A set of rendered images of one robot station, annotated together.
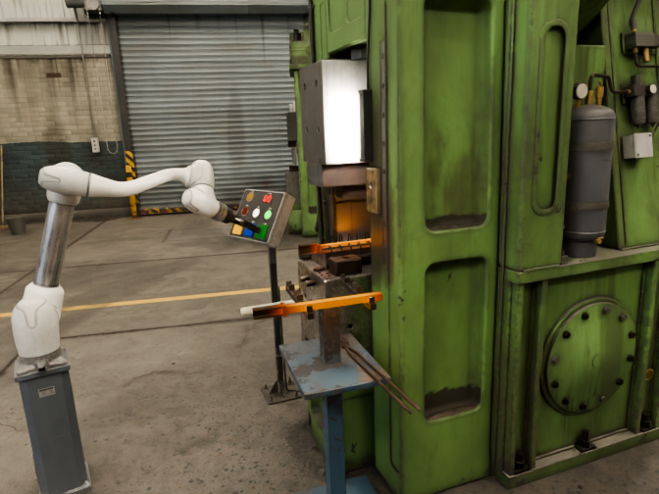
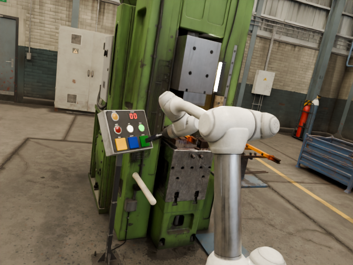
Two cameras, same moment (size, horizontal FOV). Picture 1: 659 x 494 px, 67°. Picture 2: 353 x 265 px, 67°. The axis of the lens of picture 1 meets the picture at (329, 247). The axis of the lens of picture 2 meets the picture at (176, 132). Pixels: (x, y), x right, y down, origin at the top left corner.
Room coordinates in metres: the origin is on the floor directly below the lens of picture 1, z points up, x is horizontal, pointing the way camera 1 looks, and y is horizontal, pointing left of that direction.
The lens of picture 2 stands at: (2.48, 2.10, 1.51)
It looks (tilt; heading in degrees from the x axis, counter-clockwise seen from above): 13 degrees down; 263
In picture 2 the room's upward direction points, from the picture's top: 10 degrees clockwise
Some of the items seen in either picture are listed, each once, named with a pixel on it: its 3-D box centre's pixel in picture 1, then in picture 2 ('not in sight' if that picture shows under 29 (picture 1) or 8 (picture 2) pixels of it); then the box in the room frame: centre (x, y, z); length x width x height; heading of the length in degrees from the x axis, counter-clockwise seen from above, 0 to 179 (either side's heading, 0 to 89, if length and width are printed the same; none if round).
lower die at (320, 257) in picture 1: (361, 249); (176, 135); (2.22, -0.14, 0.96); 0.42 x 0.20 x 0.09; 110
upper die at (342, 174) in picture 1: (359, 171); (183, 94); (2.22, -0.14, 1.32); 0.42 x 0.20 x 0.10; 110
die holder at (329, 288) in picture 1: (369, 307); (176, 163); (2.17, -0.17, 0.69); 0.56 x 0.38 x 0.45; 110
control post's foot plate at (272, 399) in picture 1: (280, 385); (106, 256); (2.65, 0.32, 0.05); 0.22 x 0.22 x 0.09; 20
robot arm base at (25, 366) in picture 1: (40, 358); not in sight; (1.90, 1.22, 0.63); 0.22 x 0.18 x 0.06; 30
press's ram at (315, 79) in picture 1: (361, 113); (192, 65); (2.18, -0.16, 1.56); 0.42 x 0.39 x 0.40; 110
